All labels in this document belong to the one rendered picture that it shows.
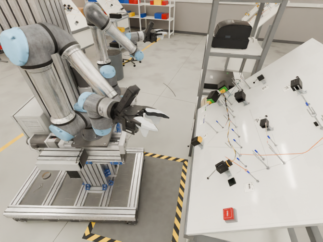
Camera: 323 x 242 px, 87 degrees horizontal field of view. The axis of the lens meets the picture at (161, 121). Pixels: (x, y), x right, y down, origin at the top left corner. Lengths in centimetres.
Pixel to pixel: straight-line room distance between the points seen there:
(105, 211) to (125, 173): 45
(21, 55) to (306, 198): 116
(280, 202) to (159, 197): 147
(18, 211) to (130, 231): 110
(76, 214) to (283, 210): 168
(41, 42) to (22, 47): 7
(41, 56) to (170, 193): 183
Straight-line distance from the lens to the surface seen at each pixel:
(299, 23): 854
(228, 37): 168
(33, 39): 81
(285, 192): 92
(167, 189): 219
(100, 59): 155
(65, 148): 129
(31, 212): 224
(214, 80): 187
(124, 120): 60
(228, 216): 95
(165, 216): 207
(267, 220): 91
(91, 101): 69
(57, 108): 92
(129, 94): 56
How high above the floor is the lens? 194
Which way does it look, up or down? 41 degrees down
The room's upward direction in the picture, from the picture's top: straight up
